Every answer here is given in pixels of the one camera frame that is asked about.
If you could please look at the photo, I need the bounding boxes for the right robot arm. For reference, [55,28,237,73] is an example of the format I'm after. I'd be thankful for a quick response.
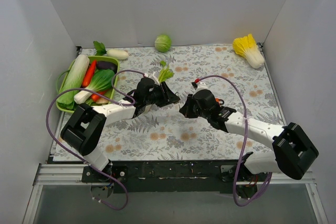
[179,89,319,181]

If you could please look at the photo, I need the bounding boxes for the green plastic basket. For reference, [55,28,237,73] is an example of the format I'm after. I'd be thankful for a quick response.
[56,55,121,114]

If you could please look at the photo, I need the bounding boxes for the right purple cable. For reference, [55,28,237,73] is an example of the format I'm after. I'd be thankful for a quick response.
[195,75,274,207]

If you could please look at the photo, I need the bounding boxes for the green leafy herb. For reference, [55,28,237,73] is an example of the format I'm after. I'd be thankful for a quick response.
[93,41,107,56]

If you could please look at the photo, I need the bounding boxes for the brass padlock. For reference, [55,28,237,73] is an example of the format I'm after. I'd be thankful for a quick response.
[172,102,181,110]

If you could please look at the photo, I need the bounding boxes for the purple eggplant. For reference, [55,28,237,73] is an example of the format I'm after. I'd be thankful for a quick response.
[96,61,118,73]

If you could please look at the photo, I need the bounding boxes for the yellow napa cabbage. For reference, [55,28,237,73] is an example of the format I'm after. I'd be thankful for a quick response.
[233,34,265,69]

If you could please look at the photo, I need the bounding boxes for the red pepper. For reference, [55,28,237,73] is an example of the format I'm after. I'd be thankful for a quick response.
[91,90,107,102]

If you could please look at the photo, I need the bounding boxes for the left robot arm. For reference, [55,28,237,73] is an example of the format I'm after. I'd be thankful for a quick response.
[60,77,180,182]

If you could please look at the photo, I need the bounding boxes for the orange carrot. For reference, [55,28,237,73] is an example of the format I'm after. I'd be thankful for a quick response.
[81,60,97,88]

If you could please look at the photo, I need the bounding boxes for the green bok choy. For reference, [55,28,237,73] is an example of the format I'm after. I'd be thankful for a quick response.
[74,69,115,104]

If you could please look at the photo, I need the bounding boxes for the white cucumber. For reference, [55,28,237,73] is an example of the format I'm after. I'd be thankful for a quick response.
[107,49,129,60]

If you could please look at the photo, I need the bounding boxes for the floral table mat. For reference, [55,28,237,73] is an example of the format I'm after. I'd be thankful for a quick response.
[49,45,294,162]

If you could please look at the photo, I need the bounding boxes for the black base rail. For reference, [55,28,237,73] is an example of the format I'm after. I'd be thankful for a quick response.
[81,159,263,195]

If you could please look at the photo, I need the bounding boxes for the celery stalk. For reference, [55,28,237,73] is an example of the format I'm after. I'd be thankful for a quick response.
[158,61,174,83]

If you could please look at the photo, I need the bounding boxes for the long green white cabbage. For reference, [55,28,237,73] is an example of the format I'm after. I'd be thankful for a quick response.
[57,54,90,110]

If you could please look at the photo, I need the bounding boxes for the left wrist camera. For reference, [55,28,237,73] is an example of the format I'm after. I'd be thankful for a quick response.
[148,72,160,85]

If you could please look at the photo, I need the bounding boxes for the round green cabbage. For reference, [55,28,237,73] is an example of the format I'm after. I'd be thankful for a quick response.
[154,34,172,52]

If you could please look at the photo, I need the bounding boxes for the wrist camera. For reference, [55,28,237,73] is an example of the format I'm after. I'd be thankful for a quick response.
[148,72,160,85]
[192,79,208,94]

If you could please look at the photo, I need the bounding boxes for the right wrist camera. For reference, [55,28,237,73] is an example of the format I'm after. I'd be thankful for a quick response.
[192,79,208,94]

